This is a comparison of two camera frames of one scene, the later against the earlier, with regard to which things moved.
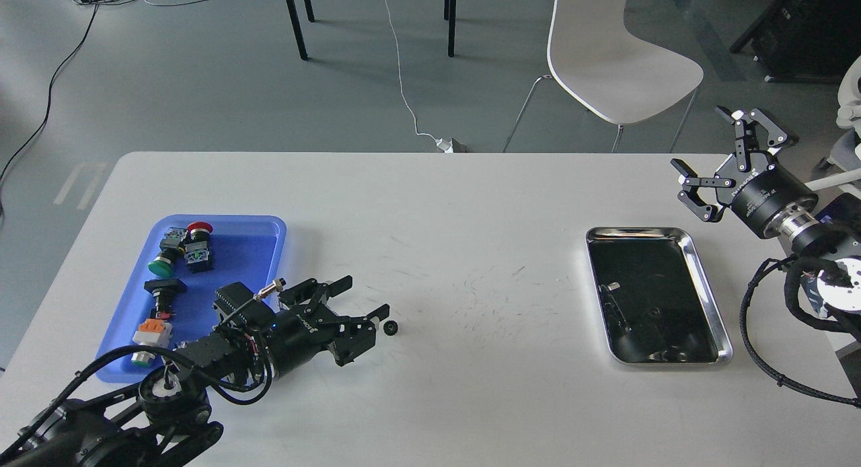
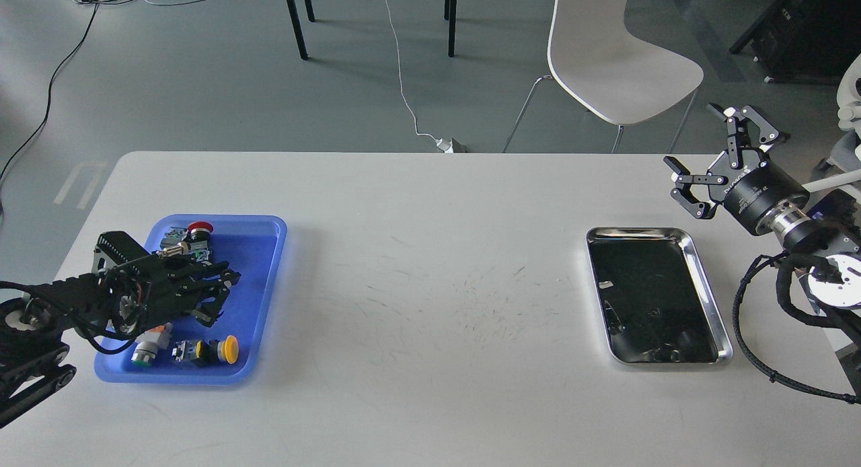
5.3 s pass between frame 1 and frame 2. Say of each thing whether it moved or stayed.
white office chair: stayed
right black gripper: stayed
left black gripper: moved
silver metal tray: stayed
